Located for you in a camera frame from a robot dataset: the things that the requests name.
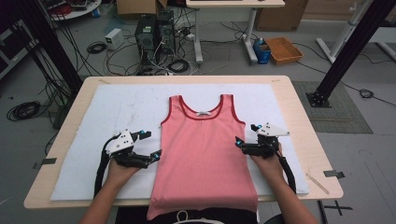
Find pink tank top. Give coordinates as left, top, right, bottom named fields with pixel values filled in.
left=146, top=93, right=260, bottom=221

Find white drawstring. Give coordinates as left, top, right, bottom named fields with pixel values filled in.
left=172, top=210, right=226, bottom=224

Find round white table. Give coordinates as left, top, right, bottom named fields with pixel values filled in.
left=43, top=0, right=103, bottom=22

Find black floor cable with plug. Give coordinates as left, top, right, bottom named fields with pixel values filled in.
left=339, top=79, right=396, bottom=108

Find white metal stand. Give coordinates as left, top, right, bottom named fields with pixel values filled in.
left=316, top=0, right=375, bottom=65

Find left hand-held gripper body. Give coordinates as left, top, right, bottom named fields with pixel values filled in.
left=105, top=129, right=150, bottom=170

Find person's left hand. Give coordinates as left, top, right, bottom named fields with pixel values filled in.
left=106, top=161, right=143, bottom=189

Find cardboard box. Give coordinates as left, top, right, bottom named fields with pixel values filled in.
left=255, top=0, right=309, bottom=33
left=116, top=0, right=169, bottom=17

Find coiled black cable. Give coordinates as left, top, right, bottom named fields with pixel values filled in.
left=86, top=41, right=108, bottom=55
left=6, top=100, right=42, bottom=122
left=166, top=58, right=191, bottom=75

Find white foam mat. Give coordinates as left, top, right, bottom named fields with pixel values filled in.
left=49, top=83, right=310, bottom=202

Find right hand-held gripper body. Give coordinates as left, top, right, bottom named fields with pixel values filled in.
left=241, top=121, right=290, bottom=160

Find white power supply box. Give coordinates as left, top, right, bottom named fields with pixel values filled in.
left=105, top=27, right=125, bottom=51

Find black aluminium post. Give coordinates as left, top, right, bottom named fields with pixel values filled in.
left=305, top=0, right=396, bottom=109
left=12, top=0, right=84, bottom=94

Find black tape strip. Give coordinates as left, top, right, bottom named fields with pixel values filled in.
left=33, top=157, right=58, bottom=170
left=322, top=169, right=346, bottom=180

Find right gripper black sleeved cable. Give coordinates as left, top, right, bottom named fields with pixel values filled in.
left=273, top=148, right=297, bottom=194

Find person's right hand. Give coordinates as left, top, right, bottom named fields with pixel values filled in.
left=249, top=143, right=286, bottom=185

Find blue box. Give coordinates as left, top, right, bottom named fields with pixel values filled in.
left=252, top=37, right=273, bottom=65

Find black computer tower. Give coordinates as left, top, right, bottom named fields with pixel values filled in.
left=156, top=10, right=177, bottom=56
left=134, top=14, right=159, bottom=65

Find left gripper black sleeved cable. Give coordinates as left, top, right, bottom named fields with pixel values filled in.
left=93, top=133, right=121, bottom=199

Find orange plastic tray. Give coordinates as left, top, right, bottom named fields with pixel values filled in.
left=264, top=36, right=304, bottom=66

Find gripper black sleeved cable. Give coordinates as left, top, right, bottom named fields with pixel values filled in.
left=93, top=133, right=121, bottom=199
left=273, top=148, right=297, bottom=194

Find light wooden table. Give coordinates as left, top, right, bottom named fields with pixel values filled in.
left=23, top=75, right=345, bottom=209

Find white-legged desk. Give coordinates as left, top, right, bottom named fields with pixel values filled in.
left=185, top=0, right=286, bottom=65

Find black equipment rack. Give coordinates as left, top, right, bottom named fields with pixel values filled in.
left=0, top=18, right=39, bottom=79

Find person's dark pants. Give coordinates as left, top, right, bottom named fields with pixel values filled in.
left=115, top=206, right=260, bottom=224

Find grey floor mat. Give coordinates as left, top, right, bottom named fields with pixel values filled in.
left=292, top=81, right=375, bottom=135

